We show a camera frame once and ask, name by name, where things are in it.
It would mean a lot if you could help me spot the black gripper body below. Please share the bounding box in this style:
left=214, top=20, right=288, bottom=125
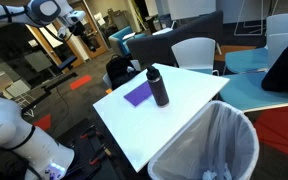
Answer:
left=71, top=20, right=88, bottom=38

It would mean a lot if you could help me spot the dark purple metal bottle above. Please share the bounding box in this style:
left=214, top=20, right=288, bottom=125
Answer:
left=146, top=76, right=170, bottom=108

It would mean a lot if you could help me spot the wooden door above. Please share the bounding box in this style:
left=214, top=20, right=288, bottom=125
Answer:
left=59, top=0, right=109, bottom=60

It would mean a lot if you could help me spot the teal armchair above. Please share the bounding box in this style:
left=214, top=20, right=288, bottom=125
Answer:
left=107, top=25, right=148, bottom=57

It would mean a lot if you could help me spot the black backpack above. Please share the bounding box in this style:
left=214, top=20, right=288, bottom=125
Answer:
left=105, top=54, right=142, bottom=91

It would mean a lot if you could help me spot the black metal floor stand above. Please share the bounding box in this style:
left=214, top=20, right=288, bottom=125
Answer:
left=19, top=71, right=79, bottom=116

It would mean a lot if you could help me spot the dark grey sofa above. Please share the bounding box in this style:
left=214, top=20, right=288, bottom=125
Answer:
left=126, top=9, right=225, bottom=70

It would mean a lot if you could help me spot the purple spiral notebook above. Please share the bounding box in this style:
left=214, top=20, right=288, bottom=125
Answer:
left=123, top=80, right=154, bottom=108

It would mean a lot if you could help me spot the all white plastic chair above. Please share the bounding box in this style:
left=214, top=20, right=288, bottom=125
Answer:
left=170, top=36, right=220, bottom=76

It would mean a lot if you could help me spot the white whiteboard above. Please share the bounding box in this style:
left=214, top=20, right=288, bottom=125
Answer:
left=166, top=0, right=218, bottom=22

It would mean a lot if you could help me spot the teal seat white back chair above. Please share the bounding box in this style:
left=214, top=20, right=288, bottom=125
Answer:
left=223, top=13, right=288, bottom=75

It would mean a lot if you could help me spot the trash bin with white liner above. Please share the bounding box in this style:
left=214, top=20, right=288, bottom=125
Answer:
left=147, top=99, right=261, bottom=180

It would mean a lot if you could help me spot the teal seat chair holding jacket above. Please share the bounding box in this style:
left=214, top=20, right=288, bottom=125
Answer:
left=219, top=32, right=288, bottom=114

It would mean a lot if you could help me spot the black jacket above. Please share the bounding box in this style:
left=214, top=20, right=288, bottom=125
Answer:
left=260, top=31, right=288, bottom=100

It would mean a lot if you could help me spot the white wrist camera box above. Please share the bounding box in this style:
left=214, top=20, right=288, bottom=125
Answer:
left=57, top=25, right=69, bottom=38

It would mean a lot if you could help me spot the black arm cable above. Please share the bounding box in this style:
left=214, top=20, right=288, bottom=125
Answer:
left=0, top=4, right=78, bottom=43

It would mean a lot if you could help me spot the red handled black clamp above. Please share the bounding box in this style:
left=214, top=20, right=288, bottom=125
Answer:
left=79, top=124, right=102, bottom=140
left=89, top=145, right=114, bottom=167

